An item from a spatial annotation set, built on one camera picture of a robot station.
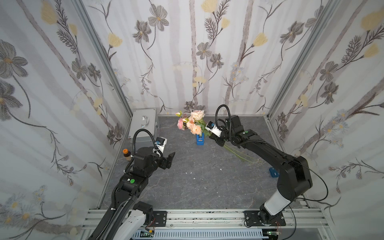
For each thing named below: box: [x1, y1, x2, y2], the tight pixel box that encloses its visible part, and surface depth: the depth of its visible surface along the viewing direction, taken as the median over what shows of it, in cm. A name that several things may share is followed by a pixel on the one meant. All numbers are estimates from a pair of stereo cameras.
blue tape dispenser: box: [196, 132, 205, 146], surface depth 106 cm
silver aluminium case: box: [128, 108, 159, 138], surface depth 98 cm
